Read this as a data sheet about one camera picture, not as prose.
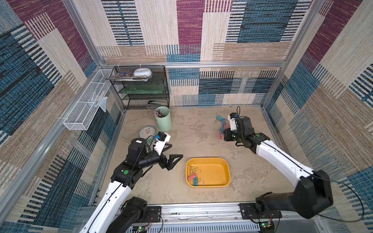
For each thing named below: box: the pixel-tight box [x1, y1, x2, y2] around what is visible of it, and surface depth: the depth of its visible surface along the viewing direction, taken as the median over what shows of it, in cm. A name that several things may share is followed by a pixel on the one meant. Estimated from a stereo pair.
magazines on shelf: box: [105, 71, 150, 82], surface depth 83 cm
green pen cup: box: [153, 105, 172, 133], surface depth 103 cm
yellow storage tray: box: [185, 157, 231, 188], surface depth 87 cm
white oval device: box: [133, 67, 153, 78], surface depth 91 cm
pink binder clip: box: [187, 172, 197, 181], surface depth 85 cm
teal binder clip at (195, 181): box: [193, 176, 199, 187], surface depth 85 cm
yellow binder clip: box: [187, 165, 202, 176], surface depth 89 cm
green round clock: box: [138, 125, 156, 140], surface depth 107 cm
